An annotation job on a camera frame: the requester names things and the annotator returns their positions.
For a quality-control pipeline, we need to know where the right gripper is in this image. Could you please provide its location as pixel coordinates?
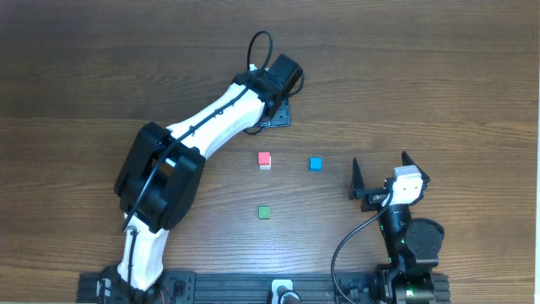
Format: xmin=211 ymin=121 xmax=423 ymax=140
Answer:
xmin=349 ymin=150 xmax=431 ymax=212

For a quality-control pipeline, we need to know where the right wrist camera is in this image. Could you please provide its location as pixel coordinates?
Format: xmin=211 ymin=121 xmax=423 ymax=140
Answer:
xmin=386 ymin=165 xmax=424 ymax=207

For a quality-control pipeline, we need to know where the mounting rail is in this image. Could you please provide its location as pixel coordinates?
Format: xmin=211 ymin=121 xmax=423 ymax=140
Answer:
xmin=78 ymin=269 xmax=452 ymax=304

